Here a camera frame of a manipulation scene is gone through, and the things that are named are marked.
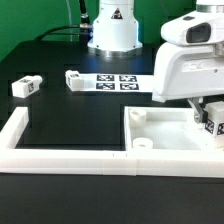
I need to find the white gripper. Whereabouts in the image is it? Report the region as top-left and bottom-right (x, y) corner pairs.
(151, 12), (224, 124)

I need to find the white square tabletop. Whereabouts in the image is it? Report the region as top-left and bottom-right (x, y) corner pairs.
(124, 106), (217, 151)

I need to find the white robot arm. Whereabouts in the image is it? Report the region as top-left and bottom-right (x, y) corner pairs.
(88, 0), (224, 123)

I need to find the white U-shaped fence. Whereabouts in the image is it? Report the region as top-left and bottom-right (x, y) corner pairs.
(0, 107), (224, 178)

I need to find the white marker sheet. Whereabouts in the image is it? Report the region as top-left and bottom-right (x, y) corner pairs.
(81, 73), (154, 93)

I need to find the black cable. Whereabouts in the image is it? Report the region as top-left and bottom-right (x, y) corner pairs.
(34, 0), (93, 42)

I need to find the grey thin cable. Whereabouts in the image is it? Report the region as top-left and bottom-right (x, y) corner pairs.
(65, 0), (74, 42)

